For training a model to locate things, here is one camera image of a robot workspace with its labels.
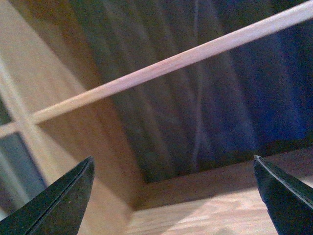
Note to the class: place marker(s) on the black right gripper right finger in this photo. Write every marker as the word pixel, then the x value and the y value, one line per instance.
pixel 288 200

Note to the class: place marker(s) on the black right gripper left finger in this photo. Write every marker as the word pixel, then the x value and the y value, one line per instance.
pixel 59 209

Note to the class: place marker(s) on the wooden bookshelf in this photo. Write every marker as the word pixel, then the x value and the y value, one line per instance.
pixel 218 201

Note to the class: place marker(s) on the dark blue curtain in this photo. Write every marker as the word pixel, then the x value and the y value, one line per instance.
pixel 257 97

